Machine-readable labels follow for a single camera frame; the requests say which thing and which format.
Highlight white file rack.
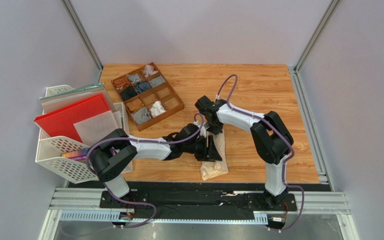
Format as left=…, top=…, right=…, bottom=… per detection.
left=35, top=84, right=130, bottom=184

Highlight striped blue rolled cloth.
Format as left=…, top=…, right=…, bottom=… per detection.
left=134, top=81, right=152, bottom=95

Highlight orange rolled cloth top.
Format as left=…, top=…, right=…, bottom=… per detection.
left=112, top=76, right=131, bottom=90

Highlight brown compartment organizer box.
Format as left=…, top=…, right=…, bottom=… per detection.
left=111, top=62, right=185, bottom=132

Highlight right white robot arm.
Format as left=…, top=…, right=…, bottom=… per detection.
left=194, top=95, right=294, bottom=197

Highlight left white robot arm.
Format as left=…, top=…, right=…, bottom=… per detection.
left=85, top=123, right=223, bottom=198

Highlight grey rolled cloth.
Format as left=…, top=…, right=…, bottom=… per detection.
left=126, top=73, right=142, bottom=84
left=149, top=75, right=166, bottom=88
left=132, top=107, right=152, bottom=125

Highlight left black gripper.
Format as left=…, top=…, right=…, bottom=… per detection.
left=182, top=135, right=223, bottom=162

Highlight purple book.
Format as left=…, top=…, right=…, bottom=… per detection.
left=61, top=148, right=89, bottom=162

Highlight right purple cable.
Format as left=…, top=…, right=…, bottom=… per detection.
left=215, top=74, right=305, bottom=201

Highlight red folder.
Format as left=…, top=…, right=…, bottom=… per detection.
left=33, top=93, right=111, bottom=142

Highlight white underwear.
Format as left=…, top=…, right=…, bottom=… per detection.
left=149, top=100, right=166, bottom=118

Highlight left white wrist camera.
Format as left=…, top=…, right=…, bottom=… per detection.
left=193, top=120, right=210, bottom=138

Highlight beige boxer shorts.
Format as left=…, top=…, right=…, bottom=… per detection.
left=200, top=132, right=229, bottom=181

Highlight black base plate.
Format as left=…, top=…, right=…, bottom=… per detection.
left=99, top=181, right=299, bottom=217

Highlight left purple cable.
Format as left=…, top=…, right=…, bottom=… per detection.
left=85, top=113, right=206, bottom=201

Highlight translucent white folder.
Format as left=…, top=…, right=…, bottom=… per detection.
left=73, top=110, right=123, bottom=145

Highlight grey rolled cloth top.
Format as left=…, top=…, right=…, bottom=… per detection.
left=126, top=73, right=142, bottom=84

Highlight grey folder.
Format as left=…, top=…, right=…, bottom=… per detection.
left=39, top=82, right=117, bottom=113

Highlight grey rolled cloth right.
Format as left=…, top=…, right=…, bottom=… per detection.
left=149, top=75, right=166, bottom=88

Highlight orange rolled cloth lower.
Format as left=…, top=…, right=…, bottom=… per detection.
left=125, top=98, right=145, bottom=113

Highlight orange rolled cloth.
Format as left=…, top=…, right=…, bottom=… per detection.
left=125, top=98, right=145, bottom=113
left=112, top=76, right=131, bottom=90

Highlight white slotted cable duct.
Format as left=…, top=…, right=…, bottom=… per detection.
left=59, top=209, right=269, bottom=225

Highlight pink rolled cloth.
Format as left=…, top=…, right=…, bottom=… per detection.
left=142, top=64, right=159, bottom=78

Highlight purple cable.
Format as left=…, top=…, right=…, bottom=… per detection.
left=215, top=74, right=305, bottom=201
left=85, top=113, right=206, bottom=201

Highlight black rolled cloth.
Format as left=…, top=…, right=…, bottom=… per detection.
left=120, top=85, right=138, bottom=101

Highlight grey rolled cloth lower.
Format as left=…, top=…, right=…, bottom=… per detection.
left=132, top=107, right=152, bottom=125

